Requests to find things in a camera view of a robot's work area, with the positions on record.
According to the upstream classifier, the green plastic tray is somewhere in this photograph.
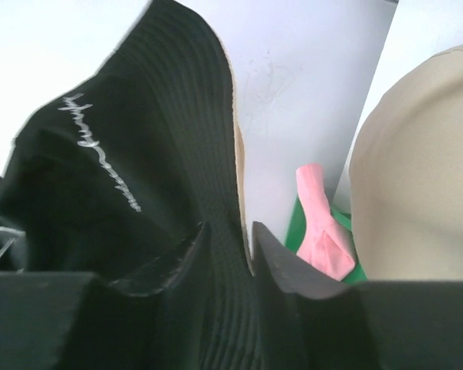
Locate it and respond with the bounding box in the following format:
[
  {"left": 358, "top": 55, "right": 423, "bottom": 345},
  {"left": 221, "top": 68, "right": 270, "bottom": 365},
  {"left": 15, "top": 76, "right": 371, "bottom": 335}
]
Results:
[{"left": 285, "top": 198, "right": 367, "bottom": 284}]

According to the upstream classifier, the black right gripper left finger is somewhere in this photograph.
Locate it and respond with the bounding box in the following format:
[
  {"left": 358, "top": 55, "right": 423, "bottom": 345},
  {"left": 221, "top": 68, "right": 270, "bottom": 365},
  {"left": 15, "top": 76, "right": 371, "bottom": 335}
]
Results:
[{"left": 110, "top": 222, "right": 211, "bottom": 369}]

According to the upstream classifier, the black bucket hat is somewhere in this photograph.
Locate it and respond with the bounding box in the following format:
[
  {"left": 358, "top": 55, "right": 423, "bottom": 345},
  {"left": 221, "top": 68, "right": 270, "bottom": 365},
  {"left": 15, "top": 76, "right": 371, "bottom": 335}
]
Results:
[{"left": 0, "top": 1, "right": 263, "bottom": 369}]

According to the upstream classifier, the pink black-trimmed hat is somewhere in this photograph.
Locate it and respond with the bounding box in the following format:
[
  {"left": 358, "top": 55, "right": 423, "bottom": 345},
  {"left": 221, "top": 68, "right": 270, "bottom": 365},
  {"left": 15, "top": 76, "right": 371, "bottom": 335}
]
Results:
[{"left": 296, "top": 163, "right": 356, "bottom": 281}]

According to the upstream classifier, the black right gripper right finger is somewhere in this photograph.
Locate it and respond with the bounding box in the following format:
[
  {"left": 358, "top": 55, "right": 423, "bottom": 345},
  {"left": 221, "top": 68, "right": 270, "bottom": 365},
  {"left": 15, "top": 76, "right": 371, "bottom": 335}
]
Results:
[{"left": 252, "top": 222, "right": 355, "bottom": 369}]

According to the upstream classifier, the beige bucket hat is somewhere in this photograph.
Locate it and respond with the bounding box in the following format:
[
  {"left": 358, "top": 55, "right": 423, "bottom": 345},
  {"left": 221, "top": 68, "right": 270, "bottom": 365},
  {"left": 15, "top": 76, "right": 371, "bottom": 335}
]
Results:
[{"left": 349, "top": 45, "right": 463, "bottom": 281}]

